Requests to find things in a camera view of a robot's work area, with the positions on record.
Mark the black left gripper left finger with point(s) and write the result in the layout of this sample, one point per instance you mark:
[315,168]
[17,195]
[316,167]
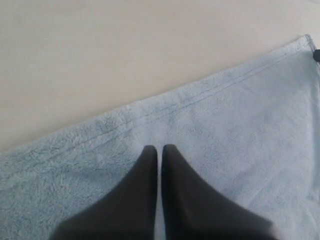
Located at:
[127,212]

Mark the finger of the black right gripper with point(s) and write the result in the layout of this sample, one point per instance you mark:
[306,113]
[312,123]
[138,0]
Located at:
[316,55]

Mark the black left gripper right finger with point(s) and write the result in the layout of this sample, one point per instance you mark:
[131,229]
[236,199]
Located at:
[193,210]

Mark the light blue fluffy towel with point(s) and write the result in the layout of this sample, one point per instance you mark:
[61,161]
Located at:
[251,131]

